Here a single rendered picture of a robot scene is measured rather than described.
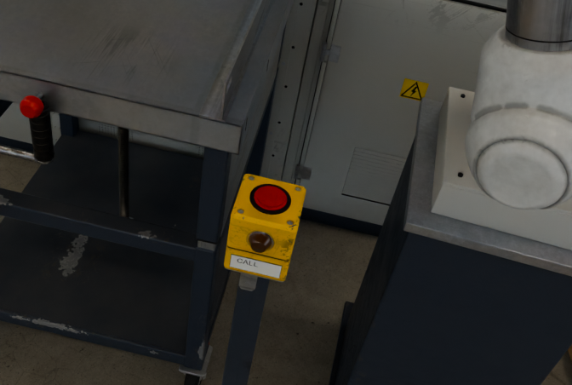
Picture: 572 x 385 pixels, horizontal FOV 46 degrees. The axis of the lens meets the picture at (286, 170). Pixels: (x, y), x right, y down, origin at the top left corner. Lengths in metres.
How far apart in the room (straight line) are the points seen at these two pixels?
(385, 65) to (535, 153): 0.92
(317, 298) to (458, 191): 0.90
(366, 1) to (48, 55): 0.77
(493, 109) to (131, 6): 0.68
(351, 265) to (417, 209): 0.91
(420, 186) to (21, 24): 0.70
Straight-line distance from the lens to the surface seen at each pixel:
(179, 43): 1.15
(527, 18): 0.81
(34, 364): 1.73
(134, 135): 2.00
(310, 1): 1.63
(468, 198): 1.05
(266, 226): 0.78
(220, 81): 1.06
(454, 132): 1.14
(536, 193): 0.83
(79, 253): 1.69
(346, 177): 1.90
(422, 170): 1.14
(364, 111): 1.75
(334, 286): 1.90
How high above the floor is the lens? 1.46
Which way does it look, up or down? 42 degrees down
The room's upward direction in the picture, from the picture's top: 12 degrees clockwise
